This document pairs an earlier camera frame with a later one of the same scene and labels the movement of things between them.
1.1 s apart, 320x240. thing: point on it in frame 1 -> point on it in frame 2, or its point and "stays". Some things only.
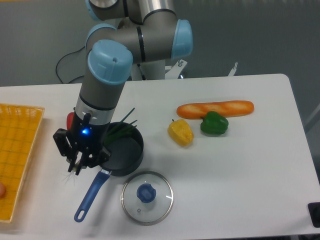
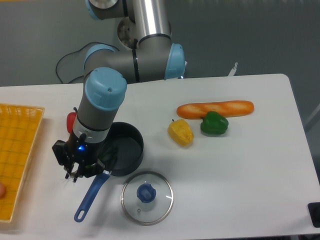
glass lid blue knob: x=147 y=198 stays
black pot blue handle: x=126 y=151 stays
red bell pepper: x=69 y=119 stays
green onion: x=125 y=128 -> x=109 y=153
